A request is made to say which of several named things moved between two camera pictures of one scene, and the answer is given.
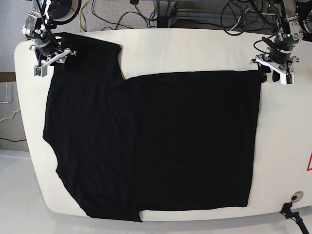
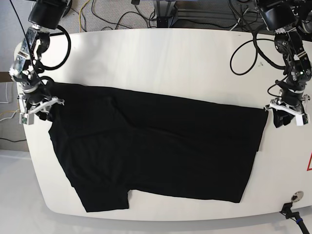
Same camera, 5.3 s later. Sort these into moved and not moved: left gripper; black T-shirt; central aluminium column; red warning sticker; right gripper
Moved: right gripper; left gripper; black T-shirt
Not moved: red warning sticker; central aluminium column
